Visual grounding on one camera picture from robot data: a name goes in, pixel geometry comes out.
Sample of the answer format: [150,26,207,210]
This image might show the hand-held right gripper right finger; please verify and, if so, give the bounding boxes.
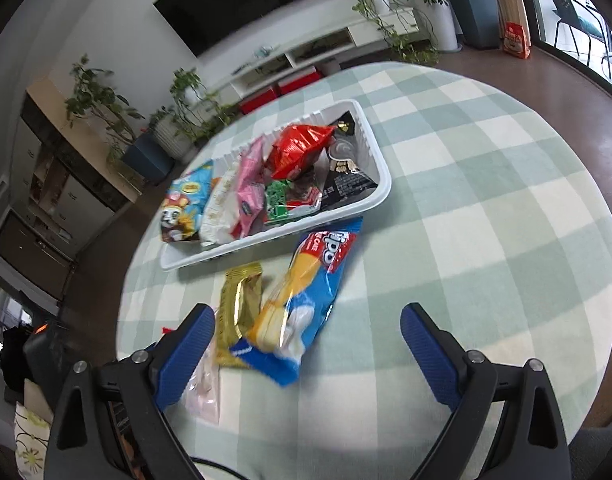
[400,301,573,480]

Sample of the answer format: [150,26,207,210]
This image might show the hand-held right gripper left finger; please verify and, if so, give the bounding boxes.
[46,302,217,480]

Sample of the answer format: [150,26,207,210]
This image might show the red white snack packet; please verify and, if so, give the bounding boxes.
[161,310,221,425]

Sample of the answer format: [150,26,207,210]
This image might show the blue cake snack packet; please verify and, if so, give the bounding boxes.
[228,216,364,388]

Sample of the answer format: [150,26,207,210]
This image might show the white plastic tray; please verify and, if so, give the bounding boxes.
[159,99,391,272]

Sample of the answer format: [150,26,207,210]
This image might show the long white snack packet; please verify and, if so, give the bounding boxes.
[200,162,247,248]

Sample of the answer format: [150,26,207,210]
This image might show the blue cartoon snack packet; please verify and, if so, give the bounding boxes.
[160,160,217,245]

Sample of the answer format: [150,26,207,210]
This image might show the pink snack packet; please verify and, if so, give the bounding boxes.
[233,137,267,238]

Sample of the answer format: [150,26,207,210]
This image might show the green red snack packet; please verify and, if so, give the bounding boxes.
[263,180,291,223]

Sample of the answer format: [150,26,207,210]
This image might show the dark red shiny snack packet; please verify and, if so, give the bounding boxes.
[286,167,323,208]

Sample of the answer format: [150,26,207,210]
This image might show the large red snack packet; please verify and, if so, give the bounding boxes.
[263,124,335,181]

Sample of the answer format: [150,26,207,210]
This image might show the floral cushion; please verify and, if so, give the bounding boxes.
[13,400,54,480]

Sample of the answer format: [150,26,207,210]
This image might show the green checkered tablecloth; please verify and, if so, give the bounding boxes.
[116,62,612,480]

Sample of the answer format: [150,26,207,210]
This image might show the dark sideboard cabinet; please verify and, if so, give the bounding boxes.
[0,77,146,311]

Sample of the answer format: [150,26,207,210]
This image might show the black snack packet white print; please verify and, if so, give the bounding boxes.
[321,157,379,208]

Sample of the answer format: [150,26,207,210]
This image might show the plant in dark blue pot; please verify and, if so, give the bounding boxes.
[66,55,174,186]

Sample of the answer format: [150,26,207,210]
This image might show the grey office chair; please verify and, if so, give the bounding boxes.
[568,425,612,480]

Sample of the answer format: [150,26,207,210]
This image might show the plant in white ribbed pot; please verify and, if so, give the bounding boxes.
[148,105,197,161]

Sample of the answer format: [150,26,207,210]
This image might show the black snack packet gold print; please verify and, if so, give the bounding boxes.
[331,112,359,143]

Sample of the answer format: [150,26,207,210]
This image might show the trailing pothos in white pot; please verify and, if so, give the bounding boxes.
[353,0,439,66]
[171,67,237,146]

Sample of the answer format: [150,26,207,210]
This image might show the red storage box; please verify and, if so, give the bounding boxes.
[278,71,321,96]
[238,85,279,116]

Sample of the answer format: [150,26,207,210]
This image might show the white television cabinet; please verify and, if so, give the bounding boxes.
[213,10,421,101]

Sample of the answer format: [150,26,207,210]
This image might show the red paper bag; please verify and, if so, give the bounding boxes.
[502,21,532,58]

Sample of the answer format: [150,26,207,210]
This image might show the leafy plant in white pot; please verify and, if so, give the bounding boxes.
[391,0,462,53]

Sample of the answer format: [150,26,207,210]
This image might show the tall plant in dark pot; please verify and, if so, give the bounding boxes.
[418,0,502,51]

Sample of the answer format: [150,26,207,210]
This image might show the black television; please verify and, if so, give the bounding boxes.
[153,0,341,58]

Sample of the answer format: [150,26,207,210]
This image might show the black chair teal cushion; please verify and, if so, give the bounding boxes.
[546,0,612,61]

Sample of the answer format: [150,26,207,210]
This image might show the black window frame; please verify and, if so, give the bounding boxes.
[511,0,612,101]

